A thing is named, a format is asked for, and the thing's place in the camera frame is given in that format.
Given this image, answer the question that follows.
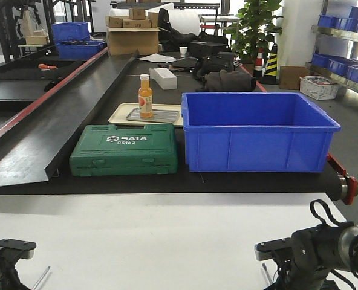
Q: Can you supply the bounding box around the blue crate on left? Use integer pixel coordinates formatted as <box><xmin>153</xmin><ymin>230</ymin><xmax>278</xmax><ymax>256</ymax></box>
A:
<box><xmin>56</xmin><ymin>41</ymin><xmax>106</xmax><ymax>60</ymax></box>

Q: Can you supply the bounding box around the white foam block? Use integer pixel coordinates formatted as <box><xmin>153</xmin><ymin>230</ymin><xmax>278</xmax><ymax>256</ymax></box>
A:
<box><xmin>149</xmin><ymin>68</ymin><xmax>177</xmax><ymax>90</ymax></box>

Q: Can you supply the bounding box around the white paper cup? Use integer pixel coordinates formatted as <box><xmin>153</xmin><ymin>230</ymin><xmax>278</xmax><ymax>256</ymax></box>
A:
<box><xmin>180</xmin><ymin>47</ymin><xmax>187</xmax><ymax>57</ymax></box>

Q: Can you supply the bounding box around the beige plastic tray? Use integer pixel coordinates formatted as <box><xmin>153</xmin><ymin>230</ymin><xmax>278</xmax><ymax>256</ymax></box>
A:
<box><xmin>108</xmin><ymin>103</ymin><xmax>183</xmax><ymax>127</ymax></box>

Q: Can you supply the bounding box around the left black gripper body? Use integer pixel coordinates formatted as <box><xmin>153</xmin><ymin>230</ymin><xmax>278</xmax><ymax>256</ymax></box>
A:
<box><xmin>0</xmin><ymin>248</ymin><xmax>28</xmax><ymax>289</ymax></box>

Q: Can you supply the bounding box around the orange juice bottle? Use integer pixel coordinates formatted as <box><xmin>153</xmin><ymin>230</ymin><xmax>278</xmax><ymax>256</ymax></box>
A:
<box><xmin>138</xmin><ymin>74</ymin><xmax>153</xmax><ymax>118</ymax></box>

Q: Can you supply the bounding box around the green-handled screwdriver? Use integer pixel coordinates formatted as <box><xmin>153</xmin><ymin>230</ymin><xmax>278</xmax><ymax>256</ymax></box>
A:
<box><xmin>262</xmin><ymin>263</ymin><xmax>273</xmax><ymax>286</ymax></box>
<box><xmin>31</xmin><ymin>266</ymin><xmax>51</xmax><ymax>290</ymax></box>

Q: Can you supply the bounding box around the red conveyor end bracket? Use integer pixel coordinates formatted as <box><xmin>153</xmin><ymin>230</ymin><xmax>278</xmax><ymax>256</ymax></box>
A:
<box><xmin>327</xmin><ymin>153</ymin><xmax>358</xmax><ymax>205</ymax></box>

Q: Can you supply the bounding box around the dark cloth bundle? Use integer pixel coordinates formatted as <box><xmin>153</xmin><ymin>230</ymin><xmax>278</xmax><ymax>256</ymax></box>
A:
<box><xmin>196</xmin><ymin>69</ymin><xmax>256</xmax><ymax>92</ymax></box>

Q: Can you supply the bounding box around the red white traffic cone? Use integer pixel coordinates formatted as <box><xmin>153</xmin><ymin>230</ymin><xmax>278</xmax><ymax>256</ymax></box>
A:
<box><xmin>253</xmin><ymin>48</ymin><xmax>263</xmax><ymax>79</ymax></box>

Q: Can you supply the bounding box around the large cardboard box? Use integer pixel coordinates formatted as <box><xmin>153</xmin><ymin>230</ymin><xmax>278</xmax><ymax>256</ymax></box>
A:
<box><xmin>105</xmin><ymin>16</ymin><xmax>160</xmax><ymax>56</ymax></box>

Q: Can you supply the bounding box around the potted green plant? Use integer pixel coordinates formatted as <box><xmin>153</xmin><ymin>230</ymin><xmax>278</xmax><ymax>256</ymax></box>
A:
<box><xmin>226</xmin><ymin>0</ymin><xmax>284</xmax><ymax>60</ymax></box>

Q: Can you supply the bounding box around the white basket on floor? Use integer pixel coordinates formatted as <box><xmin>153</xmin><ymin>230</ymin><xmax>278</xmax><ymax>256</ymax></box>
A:
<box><xmin>300</xmin><ymin>76</ymin><xmax>339</xmax><ymax>100</ymax></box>

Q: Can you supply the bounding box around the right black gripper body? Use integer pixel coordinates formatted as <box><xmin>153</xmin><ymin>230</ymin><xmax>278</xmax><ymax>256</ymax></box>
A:
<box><xmin>267</xmin><ymin>225</ymin><xmax>353</xmax><ymax>289</ymax></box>

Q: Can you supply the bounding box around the green SATA tool case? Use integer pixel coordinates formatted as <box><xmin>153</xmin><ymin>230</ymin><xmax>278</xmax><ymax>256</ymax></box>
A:
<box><xmin>69</xmin><ymin>124</ymin><xmax>178</xmax><ymax>177</ymax></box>

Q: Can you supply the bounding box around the orange handled tool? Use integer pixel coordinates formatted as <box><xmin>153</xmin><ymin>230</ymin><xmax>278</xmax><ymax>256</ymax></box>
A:
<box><xmin>37</xmin><ymin>63</ymin><xmax>58</xmax><ymax>70</ymax></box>

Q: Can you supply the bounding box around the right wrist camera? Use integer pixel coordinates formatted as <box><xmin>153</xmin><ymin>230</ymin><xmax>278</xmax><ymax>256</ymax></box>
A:
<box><xmin>255</xmin><ymin>237</ymin><xmax>293</xmax><ymax>261</ymax></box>

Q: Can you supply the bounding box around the large blue plastic bin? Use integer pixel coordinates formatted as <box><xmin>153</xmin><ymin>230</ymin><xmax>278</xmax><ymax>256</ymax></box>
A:
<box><xmin>181</xmin><ymin>92</ymin><xmax>341</xmax><ymax>173</ymax></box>

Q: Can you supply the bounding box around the brown cardboard box on floor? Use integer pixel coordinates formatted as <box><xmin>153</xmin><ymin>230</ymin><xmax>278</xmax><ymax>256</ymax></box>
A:
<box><xmin>279</xmin><ymin>66</ymin><xmax>310</xmax><ymax>90</ymax></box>

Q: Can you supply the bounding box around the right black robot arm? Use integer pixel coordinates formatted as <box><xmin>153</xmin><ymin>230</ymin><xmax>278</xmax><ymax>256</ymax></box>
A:
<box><xmin>255</xmin><ymin>222</ymin><xmax>358</xmax><ymax>289</ymax></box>

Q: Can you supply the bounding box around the yellow black traffic cone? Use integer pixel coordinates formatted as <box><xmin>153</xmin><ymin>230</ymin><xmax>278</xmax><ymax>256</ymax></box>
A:
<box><xmin>261</xmin><ymin>43</ymin><xmax>278</xmax><ymax>85</ymax></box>

